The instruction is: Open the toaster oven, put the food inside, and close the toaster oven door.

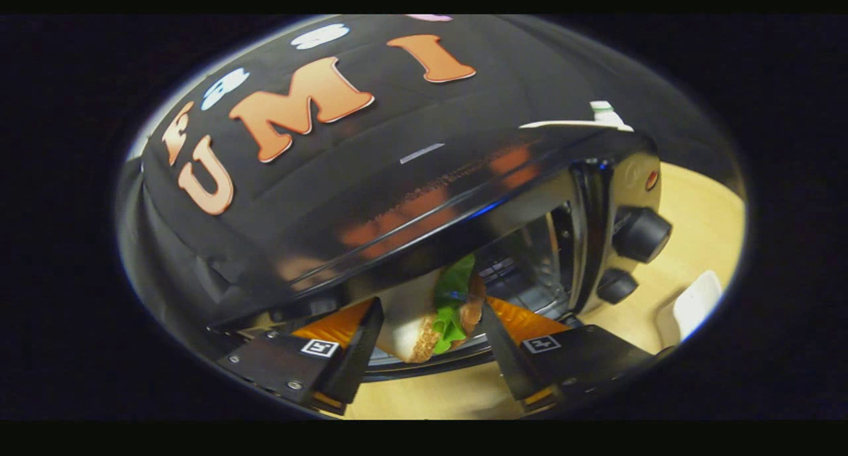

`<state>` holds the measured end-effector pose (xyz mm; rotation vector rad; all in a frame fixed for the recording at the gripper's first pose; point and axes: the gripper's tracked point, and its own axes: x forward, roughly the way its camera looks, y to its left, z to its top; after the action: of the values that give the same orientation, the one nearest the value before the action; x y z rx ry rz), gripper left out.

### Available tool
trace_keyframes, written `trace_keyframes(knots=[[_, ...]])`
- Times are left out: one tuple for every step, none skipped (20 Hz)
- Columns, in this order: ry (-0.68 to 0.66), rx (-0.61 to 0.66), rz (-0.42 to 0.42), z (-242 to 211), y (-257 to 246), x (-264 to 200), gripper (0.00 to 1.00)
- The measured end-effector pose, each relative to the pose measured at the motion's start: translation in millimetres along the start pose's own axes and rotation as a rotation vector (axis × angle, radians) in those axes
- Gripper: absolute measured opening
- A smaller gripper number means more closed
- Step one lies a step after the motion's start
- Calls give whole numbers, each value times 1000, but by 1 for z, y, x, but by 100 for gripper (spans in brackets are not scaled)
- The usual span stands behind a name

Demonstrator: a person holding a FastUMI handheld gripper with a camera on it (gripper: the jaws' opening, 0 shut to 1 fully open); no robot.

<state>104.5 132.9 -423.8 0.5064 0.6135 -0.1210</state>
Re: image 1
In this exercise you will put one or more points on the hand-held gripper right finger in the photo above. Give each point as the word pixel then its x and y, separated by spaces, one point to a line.
pixel 503 356

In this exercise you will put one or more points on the black toaster oven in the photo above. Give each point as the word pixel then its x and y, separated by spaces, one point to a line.
pixel 464 204

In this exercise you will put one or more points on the white plate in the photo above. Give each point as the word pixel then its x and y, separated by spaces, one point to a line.
pixel 695 303

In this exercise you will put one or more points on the white bottle with green label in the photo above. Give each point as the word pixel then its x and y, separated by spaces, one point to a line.
pixel 604 114

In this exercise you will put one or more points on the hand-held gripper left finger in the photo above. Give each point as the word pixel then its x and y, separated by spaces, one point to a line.
pixel 358 356

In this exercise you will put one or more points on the white slot toaster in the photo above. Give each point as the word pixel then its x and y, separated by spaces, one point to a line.
pixel 570 124

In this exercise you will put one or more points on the lettuce sandwich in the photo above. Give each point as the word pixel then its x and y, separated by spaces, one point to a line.
pixel 411 323

